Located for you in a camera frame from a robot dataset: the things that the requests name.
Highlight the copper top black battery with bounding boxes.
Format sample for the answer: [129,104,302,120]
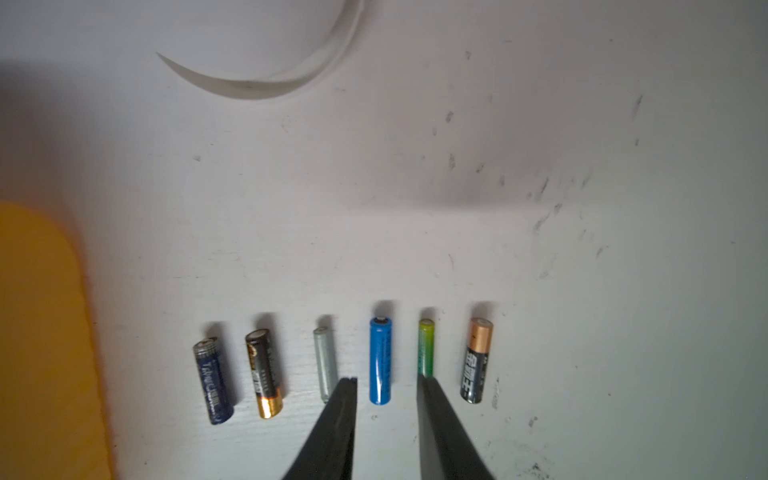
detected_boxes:
[460,317,494,404]

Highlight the dark blue AA battery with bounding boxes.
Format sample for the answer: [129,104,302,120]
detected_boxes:
[369,317,392,405]

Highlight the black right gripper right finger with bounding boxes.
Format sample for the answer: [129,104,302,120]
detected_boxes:
[417,375,494,479]

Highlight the pale green white battery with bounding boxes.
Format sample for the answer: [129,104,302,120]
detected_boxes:
[313,326,338,403]

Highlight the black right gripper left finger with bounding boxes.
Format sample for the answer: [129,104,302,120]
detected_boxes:
[284,378,358,480]

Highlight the black gold AAA battery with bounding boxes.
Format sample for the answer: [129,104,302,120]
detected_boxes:
[245,329,283,419]

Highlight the blue AAA battery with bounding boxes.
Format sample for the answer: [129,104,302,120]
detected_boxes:
[192,337,234,425]

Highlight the yellow plastic storage box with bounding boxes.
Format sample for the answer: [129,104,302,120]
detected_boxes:
[1,202,113,479]

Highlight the white cup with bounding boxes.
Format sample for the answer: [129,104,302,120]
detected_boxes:
[156,1,367,102]

